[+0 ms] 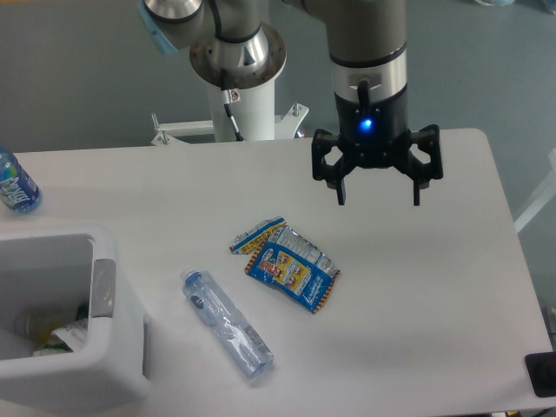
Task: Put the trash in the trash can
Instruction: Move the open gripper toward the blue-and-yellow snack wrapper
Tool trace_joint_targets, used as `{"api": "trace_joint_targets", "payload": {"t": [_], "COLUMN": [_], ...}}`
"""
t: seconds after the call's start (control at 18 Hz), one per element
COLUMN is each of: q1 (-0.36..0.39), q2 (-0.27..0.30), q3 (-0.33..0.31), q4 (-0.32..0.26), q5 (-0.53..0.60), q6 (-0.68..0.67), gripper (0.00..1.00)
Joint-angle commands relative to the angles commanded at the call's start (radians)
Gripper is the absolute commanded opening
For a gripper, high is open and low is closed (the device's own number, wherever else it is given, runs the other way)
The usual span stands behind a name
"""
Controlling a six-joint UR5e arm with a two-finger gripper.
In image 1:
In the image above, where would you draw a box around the blue yellow snack wrapper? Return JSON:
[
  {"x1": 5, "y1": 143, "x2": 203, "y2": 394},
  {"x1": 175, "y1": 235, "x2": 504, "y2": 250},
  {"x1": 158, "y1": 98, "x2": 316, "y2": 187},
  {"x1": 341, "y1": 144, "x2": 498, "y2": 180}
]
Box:
[{"x1": 229, "y1": 216, "x2": 341, "y2": 314}]

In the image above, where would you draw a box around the blue labelled drink bottle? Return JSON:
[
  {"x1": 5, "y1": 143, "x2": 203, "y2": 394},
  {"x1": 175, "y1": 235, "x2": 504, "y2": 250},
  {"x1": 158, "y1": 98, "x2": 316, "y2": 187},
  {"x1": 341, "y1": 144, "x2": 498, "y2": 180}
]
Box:
[{"x1": 1, "y1": 147, "x2": 42, "y2": 214}]

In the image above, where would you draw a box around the white trash can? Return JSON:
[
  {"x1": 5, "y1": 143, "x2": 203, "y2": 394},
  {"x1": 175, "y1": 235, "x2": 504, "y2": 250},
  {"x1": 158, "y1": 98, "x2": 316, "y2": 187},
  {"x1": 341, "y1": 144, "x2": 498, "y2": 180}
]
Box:
[{"x1": 1, "y1": 225, "x2": 149, "y2": 415}]

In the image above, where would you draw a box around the white frame at right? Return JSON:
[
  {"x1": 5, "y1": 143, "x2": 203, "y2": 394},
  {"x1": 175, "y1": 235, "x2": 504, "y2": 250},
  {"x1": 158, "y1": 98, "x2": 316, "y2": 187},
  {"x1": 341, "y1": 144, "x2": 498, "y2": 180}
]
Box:
[{"x1": 513, "y1": 149, "x2": 555, "y2": 234}]

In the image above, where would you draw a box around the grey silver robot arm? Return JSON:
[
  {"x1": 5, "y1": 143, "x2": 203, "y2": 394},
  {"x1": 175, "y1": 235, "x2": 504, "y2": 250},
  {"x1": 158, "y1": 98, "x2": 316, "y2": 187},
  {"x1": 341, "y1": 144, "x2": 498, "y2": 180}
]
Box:
[{"x1": 137, "y1": 1, "x2": 443, "y2": 200}]

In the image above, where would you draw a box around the clear crushed plastic bottle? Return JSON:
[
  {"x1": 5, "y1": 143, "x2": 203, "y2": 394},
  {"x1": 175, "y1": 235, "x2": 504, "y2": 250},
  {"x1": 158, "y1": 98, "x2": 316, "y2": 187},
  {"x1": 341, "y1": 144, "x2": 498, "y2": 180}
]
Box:
[{"x1": 181, "y1": 269, "x2": 274, "y2": 380}]

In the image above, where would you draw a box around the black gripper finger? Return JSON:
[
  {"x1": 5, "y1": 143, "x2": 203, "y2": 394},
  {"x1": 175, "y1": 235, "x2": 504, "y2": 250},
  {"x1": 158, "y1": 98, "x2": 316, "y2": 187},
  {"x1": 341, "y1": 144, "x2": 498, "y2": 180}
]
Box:
[
  {"x1": 393, "y1": 123, "x2": 445, "y2": 207},
  {"x1": 311, "y1": 128, "x2": 361, "y2": 207}
]

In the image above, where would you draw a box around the black device at table edge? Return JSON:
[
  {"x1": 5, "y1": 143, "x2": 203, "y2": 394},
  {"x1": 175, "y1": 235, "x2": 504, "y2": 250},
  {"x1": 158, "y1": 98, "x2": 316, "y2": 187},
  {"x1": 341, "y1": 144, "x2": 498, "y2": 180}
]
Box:
[{"x1": 525, "y1": 352, "x2": 556, "y2": 398}]

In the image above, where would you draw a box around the trash inside the can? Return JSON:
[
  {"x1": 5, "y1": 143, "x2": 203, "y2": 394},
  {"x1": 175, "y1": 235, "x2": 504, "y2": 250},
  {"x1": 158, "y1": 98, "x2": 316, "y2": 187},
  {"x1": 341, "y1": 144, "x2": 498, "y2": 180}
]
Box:
[{"x1": 15, "y1": 305, "x2": 89, "y2": 357}]

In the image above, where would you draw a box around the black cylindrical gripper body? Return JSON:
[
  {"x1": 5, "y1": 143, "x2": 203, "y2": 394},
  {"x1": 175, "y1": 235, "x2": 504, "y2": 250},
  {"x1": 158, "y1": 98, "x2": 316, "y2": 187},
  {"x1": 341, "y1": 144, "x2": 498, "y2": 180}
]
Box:
[{"x1": 335, "y1": 82, "x2": 409, "y2": 169}]

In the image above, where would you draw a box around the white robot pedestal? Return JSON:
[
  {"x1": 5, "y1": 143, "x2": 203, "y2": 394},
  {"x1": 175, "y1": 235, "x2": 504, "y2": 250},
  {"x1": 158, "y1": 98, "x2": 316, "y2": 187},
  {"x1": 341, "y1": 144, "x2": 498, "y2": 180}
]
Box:
[{"x1": 149, "y1": 23, "x2": 310, "y2": 147}]

